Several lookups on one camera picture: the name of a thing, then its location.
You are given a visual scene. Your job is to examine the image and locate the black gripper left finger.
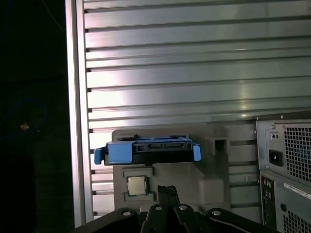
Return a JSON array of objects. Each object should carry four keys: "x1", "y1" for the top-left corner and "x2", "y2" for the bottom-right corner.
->
[{"x1": 72, "y1": 185, "x2": 171, "y2": 233}]

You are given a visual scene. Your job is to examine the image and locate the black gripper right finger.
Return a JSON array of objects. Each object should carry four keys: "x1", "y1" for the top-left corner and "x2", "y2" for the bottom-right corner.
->
[{"x1": 168, "y1": 185, "x2": 281, "y2": 233}]

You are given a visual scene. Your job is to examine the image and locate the hard disk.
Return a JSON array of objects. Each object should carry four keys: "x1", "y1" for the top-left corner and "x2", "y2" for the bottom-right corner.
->
[{"x1": 93, "y1": 137, "x2": 202, "y2": 167}]

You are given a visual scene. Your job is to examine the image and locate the silver CPU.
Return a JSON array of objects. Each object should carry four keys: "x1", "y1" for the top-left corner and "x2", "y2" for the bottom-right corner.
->
[{"x1": 127, "y1": 176, "x2": 149, "y2": 196}]

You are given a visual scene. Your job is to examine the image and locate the grey parts rack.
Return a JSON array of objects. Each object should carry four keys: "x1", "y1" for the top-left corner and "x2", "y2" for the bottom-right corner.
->
[{"x1": 112, "y1": 121, "x2": 230, "y2": 214}]

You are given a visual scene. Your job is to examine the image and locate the black PC case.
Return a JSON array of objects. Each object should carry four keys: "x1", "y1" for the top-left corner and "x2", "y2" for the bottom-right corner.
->
[{"x1": 254, "y1": 116, "x2": 311, "y2": 233}]

